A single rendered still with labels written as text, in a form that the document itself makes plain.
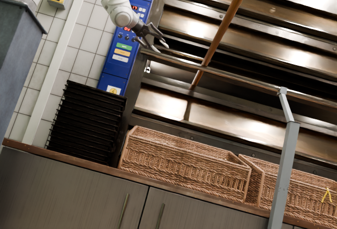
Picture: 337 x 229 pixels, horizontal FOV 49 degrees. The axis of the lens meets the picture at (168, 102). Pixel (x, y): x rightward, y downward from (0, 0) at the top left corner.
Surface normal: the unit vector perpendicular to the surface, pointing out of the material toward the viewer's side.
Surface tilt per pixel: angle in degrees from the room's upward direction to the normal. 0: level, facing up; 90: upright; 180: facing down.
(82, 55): 90
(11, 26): 90
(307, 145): 70
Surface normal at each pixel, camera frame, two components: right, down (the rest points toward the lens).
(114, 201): 0.08, -0.22
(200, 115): 0.17, -0.54
